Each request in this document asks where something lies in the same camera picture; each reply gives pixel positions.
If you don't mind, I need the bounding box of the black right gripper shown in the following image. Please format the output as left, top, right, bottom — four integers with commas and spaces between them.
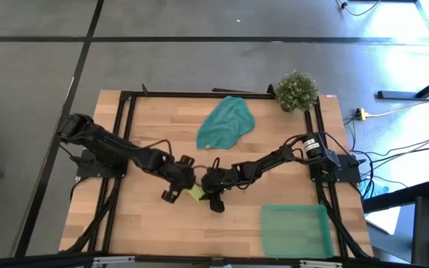
199, 165, 238, 214

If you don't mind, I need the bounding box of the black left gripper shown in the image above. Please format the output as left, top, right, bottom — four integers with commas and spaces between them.
150, 154, 197, 205

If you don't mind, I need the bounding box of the lime green microfiber towel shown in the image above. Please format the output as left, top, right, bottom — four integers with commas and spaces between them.
186, 184, 206, 202

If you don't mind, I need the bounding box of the teal microfiber towel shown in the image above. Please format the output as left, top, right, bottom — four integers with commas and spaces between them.
195, 95, 256, 150

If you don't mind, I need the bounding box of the green mesh basket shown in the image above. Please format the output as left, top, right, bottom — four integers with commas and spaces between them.
261, 203, 335, 259

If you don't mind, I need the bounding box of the potted green artificial plant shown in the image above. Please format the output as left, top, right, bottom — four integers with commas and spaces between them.
275, 70, 320, 113

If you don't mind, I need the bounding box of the black overhead gantry bar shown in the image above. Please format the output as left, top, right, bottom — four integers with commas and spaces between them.
0, 252, 429, 268

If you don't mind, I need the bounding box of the white paper sheet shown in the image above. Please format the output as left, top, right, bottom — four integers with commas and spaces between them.
365, 206, 401, 235

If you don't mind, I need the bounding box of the black desk leg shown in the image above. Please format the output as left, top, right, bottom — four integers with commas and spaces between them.
377, 68, 429, 100

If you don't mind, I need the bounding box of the black aluminium table frame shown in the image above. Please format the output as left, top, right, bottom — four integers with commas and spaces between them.
60, 83, 374, 261

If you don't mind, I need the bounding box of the black floor cable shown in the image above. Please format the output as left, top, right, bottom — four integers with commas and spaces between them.
348, 126, 429, 167

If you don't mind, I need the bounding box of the yellow floor cable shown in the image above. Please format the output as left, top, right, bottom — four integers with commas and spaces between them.
363, 91, 429, 118

